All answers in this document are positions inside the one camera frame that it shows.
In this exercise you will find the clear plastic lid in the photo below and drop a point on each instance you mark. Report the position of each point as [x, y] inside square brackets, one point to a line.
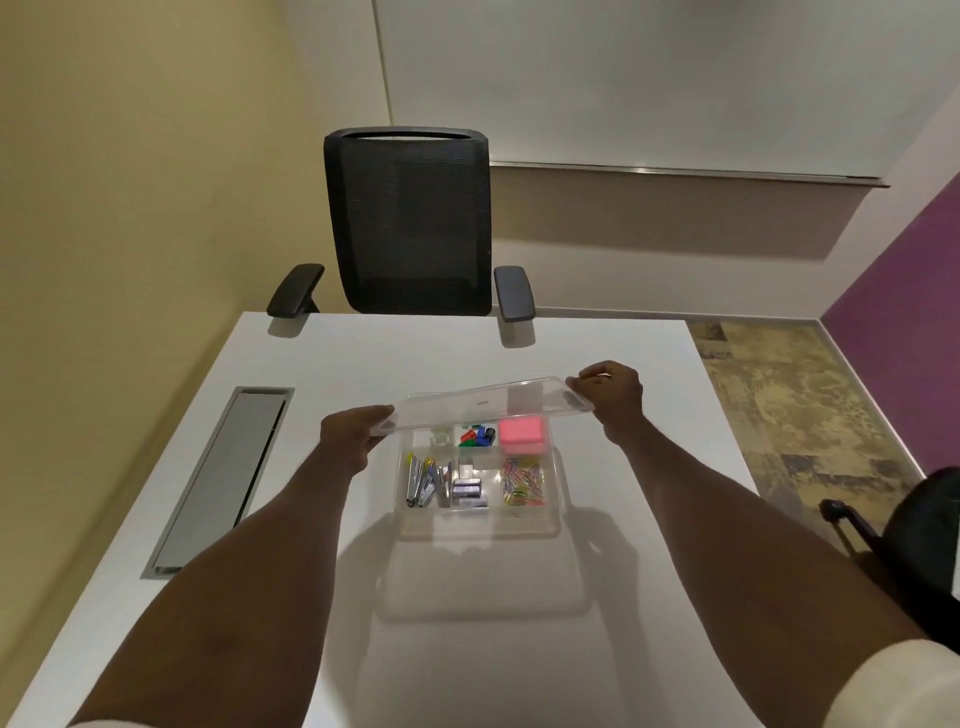
[480, 405]

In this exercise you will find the person's left hand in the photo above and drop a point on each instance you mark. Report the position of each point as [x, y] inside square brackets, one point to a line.
[349, 439]

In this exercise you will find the clear plastic organizer box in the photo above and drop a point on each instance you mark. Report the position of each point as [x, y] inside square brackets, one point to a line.
[480, 525]

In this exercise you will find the pile of coloured paper clips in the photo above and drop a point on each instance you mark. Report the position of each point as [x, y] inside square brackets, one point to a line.
[521, 484]

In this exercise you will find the white wall board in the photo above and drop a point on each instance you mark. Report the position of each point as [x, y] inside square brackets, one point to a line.
[600, 75]

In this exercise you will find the person's right hand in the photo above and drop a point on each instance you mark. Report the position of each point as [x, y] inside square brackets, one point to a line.
[619, 397]

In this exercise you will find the person's cream shirt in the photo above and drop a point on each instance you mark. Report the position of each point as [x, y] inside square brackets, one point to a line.
[900, 690]

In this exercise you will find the pink sticky note pad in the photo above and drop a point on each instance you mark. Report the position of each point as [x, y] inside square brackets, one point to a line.
[521, 439]

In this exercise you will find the black swivel chair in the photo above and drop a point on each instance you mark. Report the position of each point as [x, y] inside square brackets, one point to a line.
[930, 540]

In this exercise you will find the person's right forearm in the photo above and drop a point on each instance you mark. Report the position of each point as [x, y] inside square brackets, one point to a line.
[735, 540]

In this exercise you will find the coloured pencil sharpeners group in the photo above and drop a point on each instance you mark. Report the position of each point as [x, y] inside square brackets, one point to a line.
[476, 436]

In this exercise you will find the clear tape roll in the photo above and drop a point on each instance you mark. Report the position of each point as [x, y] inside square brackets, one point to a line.
[431, 437]

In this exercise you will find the bundle of silver metal tools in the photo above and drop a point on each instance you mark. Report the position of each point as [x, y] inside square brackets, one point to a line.
[420, 484]

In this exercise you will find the black mesh office chair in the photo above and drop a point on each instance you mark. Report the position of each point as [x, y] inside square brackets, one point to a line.
[412, 225]

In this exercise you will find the person's left forearm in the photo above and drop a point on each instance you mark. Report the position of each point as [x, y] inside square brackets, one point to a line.
[247, 570]

